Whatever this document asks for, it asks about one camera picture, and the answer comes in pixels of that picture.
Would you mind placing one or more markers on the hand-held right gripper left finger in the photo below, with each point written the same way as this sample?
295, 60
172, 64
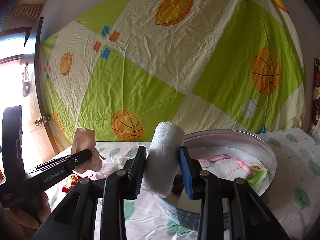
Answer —
140, 175

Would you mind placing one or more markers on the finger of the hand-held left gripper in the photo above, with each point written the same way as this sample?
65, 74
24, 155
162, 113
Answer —
77, 160

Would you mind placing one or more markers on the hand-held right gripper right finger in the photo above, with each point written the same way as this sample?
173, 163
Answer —
186, 172

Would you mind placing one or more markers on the peach fabric piece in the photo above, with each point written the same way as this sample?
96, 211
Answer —
83, 141

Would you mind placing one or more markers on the red embroidered pouch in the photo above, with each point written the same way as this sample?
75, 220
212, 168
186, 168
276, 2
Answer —
71, 182

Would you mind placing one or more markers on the lilac fluffy cloth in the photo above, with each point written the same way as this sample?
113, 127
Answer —
108, 168

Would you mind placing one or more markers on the white towel pink trim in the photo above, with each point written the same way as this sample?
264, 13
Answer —
222, 166

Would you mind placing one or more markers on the green tissue pack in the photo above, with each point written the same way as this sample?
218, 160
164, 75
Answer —
257, 175

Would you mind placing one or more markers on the round cookie tin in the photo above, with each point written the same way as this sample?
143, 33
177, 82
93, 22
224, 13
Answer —
265, 165

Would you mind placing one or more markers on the person's left hand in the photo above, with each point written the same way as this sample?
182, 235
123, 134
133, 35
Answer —
27, 215

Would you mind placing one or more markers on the wooden door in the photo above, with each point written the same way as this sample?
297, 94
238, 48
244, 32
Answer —
32, 140

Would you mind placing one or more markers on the hanging door ornament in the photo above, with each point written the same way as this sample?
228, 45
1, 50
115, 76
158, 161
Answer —
26, 85

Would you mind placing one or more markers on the cloud print bed sheet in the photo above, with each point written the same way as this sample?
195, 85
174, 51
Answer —
295, 175

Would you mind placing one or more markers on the ball print hanging sheet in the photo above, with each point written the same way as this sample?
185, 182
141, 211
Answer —
175, 62

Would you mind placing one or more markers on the red plaid bear pillow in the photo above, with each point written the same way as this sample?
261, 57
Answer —
315, 92

